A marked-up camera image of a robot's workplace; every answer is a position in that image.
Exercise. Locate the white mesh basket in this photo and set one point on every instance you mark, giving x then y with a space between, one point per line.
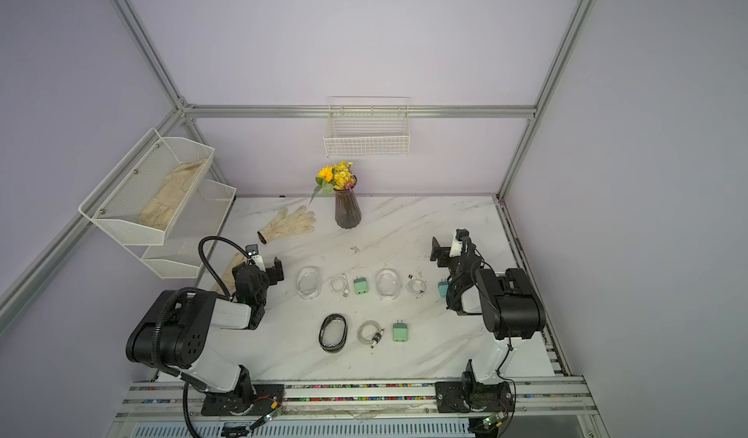
203 215
114 206

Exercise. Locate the clear round case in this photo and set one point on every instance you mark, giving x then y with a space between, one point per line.
309 283
388 285

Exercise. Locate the white wire wall basket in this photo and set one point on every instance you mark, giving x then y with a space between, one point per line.
362 127

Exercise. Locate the green charger plug centre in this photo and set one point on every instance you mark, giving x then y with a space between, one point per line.
361 286

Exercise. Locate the clear round case left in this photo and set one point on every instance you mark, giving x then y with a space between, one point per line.
309 283

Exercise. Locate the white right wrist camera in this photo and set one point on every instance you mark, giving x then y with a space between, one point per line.
457 245

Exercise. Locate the dark ribbed vase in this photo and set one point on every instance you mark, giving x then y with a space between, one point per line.
347 211

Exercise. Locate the aluminium cage frame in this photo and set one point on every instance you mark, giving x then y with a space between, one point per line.
18 299

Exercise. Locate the lower white mesh basket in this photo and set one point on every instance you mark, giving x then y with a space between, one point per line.
203 215

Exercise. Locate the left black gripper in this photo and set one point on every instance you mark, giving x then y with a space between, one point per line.
267 270

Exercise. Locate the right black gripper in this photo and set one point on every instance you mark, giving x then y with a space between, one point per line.
443 251

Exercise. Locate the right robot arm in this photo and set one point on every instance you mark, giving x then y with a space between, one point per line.
512 312

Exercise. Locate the clear round case right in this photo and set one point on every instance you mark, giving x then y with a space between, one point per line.
388 285

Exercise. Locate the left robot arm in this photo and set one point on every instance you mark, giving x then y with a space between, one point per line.
173 335

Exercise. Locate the beige leather glove table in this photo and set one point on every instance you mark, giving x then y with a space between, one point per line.
227 277

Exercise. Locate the teal charger plug right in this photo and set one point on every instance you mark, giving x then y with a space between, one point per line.
443 288

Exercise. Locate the yellow flower bouquet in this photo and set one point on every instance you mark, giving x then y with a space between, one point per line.
338 177

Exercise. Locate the white fabric glove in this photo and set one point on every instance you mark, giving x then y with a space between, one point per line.
288 224

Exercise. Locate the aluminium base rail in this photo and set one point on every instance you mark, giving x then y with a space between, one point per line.
364 400

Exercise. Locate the beige glove in basket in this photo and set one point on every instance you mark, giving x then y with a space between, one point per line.
161 209

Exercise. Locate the green charger plug front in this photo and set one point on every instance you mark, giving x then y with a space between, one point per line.
400 332

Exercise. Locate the green charger plug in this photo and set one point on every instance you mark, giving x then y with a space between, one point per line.
400 332
361 286

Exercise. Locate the upper white mesh basket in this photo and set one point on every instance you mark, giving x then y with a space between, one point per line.
114 206

